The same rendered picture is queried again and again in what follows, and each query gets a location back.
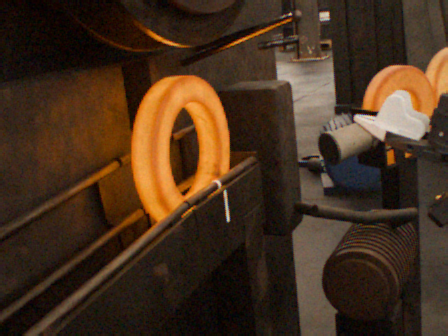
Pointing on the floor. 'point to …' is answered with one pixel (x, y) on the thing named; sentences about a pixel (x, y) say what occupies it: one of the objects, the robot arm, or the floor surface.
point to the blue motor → (354, 181)
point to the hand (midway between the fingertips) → (362, 125)
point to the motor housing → (370, 278)
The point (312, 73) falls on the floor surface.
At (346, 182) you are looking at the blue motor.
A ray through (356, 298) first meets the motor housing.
